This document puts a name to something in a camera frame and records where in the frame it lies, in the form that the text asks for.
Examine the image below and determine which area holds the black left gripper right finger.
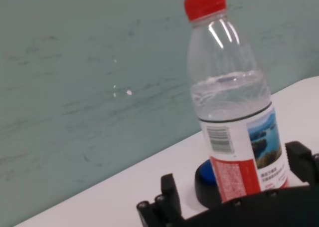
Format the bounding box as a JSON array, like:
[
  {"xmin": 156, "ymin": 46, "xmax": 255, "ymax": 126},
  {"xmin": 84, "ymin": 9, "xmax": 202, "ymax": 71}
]
[{"xmin": 285, "ymin": 141, "xmax": 319, "ymax": 188}]

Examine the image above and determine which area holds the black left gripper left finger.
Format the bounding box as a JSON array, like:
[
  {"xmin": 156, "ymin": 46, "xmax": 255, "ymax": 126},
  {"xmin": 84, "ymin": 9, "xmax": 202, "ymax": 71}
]
[{"xmin": 136, "ymin": 173, "xmax": 184, "ymax": 227}]

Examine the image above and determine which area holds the blue push button black base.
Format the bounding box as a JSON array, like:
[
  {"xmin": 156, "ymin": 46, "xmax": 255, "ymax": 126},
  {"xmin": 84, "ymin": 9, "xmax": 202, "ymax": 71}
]
[{"xmin": 193, "ymin": 159, "xmax": 225, "ymax": 210}]

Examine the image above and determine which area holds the clear water bottle red cap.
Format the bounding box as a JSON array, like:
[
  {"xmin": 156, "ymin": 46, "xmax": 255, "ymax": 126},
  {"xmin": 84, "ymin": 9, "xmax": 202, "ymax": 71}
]
[{"xmin": 183, "ymin": 0, "xmax": 291, "ymax": 204}]

